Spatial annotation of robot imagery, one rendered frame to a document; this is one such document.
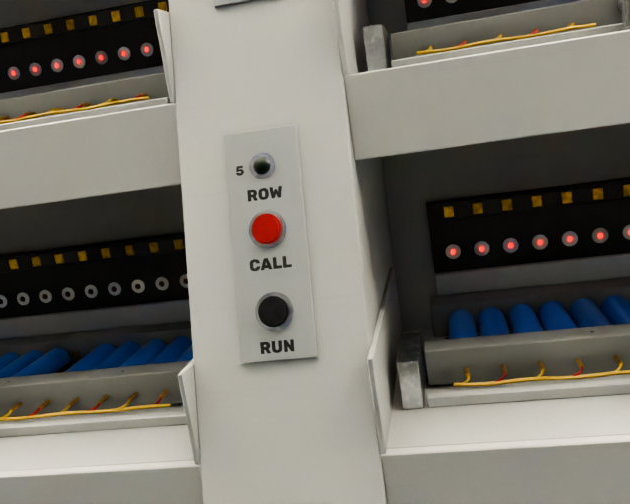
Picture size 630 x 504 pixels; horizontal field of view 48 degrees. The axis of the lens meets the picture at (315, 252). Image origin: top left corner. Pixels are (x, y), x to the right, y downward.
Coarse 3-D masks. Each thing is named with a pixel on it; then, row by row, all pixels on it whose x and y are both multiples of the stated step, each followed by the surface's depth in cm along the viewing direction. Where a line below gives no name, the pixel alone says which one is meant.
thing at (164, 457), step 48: (0, 336) 59; (192, 384) 37; (96, 432) 43; (144, 432) 42; (192, 432) 36; (0, 480) 39; (48, 480) 38; (96, 480) 38; (144, 480) 37; (192, 480) 37
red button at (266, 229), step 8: (264, 216) 37; (272, 216) 37; (256, 224) 37; (264, 224) 37; (272, 224) 36; (280, 224) 36; (256, 232) 37; (264, 232) 36; (272, 232) 36; (280, 232) 36; (256, 240) 37; (264, 240) 36; (272, 240) 36
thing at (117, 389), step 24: (0, 384) 47; (24, 384) 46; (48, 384) 46; (72, 384) 46; (96, 384) 45; (120, 384) 45; (144, 384) 45; (168, 384) 45; (0, 408) 47; (24, 408) 47; (48, 408) 46; (72, 408) 46; (96, 408) 44; (120, 408) 44; (144, 408) 43
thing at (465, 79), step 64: (448, 0) 54; (512, 0) 53; (576, 0) 52; (384, 64) 41; (448, 64) 36; (512, 64) 36; (576, 64) 35; (384, 128) 37; (448, 128) 37; (512, 128) 36; (576, 128) 36
